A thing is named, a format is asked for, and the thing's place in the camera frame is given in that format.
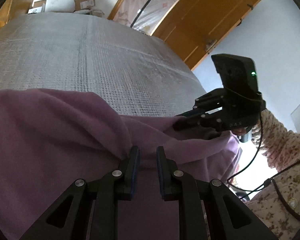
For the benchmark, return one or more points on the black pole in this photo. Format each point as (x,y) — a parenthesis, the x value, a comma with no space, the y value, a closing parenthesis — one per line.
(145,5)

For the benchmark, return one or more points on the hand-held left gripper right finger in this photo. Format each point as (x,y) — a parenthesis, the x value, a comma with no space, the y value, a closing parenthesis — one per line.
(160,172)

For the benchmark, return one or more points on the purple fleece garment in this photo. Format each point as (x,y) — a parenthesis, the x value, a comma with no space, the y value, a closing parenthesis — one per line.
(52,135)

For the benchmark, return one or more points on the wooden door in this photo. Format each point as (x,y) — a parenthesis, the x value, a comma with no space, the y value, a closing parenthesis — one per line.
(202,12)

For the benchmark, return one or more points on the wooden door frame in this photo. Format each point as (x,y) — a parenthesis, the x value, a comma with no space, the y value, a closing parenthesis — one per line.
(120,2)

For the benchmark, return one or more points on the brown cardboard box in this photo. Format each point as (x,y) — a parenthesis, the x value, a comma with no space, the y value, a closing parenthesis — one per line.
(84,3)

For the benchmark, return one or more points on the white cardboard box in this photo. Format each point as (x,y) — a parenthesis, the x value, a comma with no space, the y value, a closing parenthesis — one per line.
(37,7)

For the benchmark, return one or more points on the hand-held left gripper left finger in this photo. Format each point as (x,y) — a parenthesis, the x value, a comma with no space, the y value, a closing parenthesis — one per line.
(135,170)

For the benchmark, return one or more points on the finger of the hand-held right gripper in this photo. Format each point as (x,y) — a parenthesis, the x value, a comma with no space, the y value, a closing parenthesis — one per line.
(190,123)
(210,100)

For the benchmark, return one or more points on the person's right hand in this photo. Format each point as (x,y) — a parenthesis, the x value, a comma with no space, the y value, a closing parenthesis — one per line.
(238,131)

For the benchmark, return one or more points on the clear plastic door curtain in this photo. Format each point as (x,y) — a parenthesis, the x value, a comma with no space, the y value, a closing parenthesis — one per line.
(160,2)

